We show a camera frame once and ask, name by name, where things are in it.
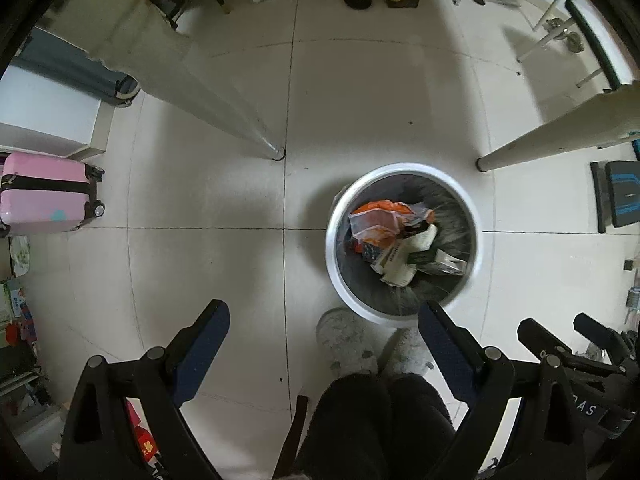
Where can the clear plastic bag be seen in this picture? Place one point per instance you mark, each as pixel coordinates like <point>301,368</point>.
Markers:
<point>376,226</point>

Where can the left table leg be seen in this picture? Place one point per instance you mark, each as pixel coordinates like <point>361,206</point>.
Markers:
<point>134,38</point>

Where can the black trouser legs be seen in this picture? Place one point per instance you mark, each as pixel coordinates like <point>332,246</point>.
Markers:
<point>367,427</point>

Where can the silver trash bin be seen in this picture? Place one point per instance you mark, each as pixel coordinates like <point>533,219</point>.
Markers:
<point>458,221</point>

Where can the green white carton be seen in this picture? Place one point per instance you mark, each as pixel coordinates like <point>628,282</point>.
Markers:
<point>421,252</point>

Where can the table leg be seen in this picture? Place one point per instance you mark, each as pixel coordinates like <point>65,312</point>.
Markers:
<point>605,120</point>
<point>134,38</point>

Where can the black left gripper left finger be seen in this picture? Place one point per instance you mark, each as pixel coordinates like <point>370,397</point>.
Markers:
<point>98,439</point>

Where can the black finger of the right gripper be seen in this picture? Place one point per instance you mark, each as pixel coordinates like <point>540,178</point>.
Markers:
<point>541,343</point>

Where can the grey slipper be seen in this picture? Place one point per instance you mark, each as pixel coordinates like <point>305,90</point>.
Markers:
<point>344,341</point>
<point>406,353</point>

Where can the grey left slipper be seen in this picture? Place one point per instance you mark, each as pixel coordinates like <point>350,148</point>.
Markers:
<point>344,341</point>

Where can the right table leg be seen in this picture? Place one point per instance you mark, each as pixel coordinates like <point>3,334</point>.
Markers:
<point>605,120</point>

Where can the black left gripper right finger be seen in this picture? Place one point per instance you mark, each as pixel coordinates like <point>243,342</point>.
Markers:
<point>546,440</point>

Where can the black blue floor scale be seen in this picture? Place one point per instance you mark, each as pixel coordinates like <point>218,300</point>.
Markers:
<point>616,191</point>

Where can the orange snack wrapper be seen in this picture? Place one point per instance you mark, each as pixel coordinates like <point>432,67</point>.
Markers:
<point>413,219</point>

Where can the pink suitcase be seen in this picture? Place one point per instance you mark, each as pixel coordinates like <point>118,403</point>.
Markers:
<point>47,194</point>

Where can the grey right slipper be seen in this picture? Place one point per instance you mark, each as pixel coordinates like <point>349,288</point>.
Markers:
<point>406,353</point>

